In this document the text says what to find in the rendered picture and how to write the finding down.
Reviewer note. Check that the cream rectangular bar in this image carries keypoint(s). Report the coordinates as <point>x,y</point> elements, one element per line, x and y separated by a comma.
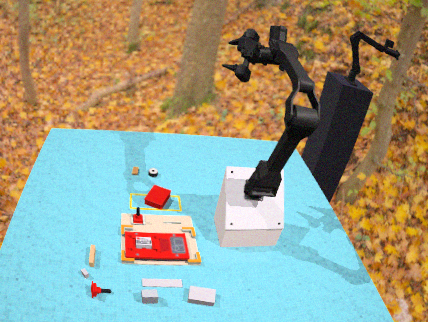
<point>92,255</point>

